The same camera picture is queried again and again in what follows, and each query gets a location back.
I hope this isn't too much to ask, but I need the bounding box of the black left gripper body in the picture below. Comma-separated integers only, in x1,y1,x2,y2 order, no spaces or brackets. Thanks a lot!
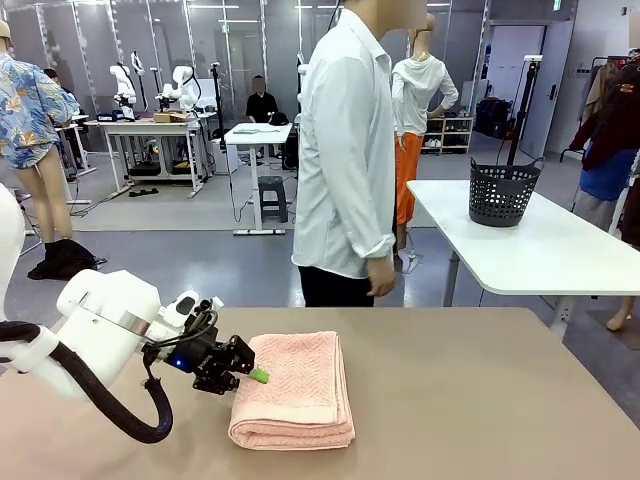
169,327,236,391

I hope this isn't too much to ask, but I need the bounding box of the pink towel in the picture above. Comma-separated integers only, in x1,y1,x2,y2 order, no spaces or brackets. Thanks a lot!
228,330,356,451

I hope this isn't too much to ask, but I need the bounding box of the black perforated laundry basket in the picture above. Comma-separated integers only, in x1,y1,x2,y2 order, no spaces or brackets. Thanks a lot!
468,156,545,228

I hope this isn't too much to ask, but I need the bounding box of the person's right forearm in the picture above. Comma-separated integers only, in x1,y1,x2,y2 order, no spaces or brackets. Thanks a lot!
334,184,397,262

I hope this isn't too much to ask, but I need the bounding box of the person's right hand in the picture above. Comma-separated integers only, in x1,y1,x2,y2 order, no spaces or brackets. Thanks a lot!
367,254,397,297

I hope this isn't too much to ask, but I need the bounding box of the grey step stool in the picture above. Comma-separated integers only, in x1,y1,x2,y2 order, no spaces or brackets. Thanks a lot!
257,175,290,224

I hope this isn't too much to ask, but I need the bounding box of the black clothes heap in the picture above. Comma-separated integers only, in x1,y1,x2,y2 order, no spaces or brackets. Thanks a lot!
27,238,99,282

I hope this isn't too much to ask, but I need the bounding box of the small white standing desk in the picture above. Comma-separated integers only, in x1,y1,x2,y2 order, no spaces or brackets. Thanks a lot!
219,122,294,236

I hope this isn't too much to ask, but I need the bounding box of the black folding chair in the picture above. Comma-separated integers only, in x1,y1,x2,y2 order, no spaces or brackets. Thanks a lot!
14,194,41,237

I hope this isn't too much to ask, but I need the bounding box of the person in white shirt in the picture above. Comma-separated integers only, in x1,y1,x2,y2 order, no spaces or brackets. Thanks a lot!
291,0,429,308

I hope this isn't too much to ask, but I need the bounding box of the long white robot desk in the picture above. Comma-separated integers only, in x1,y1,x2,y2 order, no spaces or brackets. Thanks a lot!
84,115,206,199

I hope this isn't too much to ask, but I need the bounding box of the thin black tripod stand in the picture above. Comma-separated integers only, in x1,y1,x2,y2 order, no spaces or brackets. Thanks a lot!
209,62,227,142

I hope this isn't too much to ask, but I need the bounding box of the seated person in black shirt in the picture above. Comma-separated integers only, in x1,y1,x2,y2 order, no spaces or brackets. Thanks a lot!
245,74,280,124

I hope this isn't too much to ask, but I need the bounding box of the mannequin in floral shirt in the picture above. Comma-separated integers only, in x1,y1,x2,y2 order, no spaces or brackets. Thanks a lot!
0,19,81,261

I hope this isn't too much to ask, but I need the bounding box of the wooden shoe shelf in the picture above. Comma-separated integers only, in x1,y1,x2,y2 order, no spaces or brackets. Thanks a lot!
422,115,475,155

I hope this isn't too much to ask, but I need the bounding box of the seated person with dark hair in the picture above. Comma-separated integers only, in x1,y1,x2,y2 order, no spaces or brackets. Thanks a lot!
43,68,77,104

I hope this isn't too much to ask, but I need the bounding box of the mannequin in white hoodie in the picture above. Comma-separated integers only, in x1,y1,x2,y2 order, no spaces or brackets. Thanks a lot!
391,12,460,261

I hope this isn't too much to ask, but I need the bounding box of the white table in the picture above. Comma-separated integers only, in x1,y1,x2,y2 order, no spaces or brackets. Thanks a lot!
405,178,640,344

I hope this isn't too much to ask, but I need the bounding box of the black suitcase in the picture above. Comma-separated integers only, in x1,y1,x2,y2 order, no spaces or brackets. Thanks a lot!
473,97,516,140

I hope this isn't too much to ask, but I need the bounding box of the tall black tripod stand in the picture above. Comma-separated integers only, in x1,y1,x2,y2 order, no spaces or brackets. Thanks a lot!
507,54,544,166

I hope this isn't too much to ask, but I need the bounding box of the bare mannequin leg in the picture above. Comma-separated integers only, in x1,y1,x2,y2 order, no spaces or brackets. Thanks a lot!
606,294,634,332

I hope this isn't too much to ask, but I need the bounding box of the blue hanging garment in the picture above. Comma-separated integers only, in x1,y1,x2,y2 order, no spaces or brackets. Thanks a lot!
579,147,639,201

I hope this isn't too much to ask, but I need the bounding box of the grey door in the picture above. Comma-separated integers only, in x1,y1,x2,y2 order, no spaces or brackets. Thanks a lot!
519,20,576,161

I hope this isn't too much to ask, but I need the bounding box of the beige hanging coat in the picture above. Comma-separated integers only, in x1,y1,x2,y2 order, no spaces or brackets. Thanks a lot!
582,62,617,132

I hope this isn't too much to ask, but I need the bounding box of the dark brown hanging jacket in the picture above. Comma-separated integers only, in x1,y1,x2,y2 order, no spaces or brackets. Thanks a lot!
569,62,640,171

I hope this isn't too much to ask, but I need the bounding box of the black clothes rack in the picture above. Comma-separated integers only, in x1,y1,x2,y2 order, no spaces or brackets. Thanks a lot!
559,47,640,164

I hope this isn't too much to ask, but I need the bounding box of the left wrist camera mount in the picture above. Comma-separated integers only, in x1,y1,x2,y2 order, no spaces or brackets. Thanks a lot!
159,289,225,331

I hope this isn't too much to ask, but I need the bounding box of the thick black left arm hose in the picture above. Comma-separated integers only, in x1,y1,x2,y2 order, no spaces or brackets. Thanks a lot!
0,322,174,445

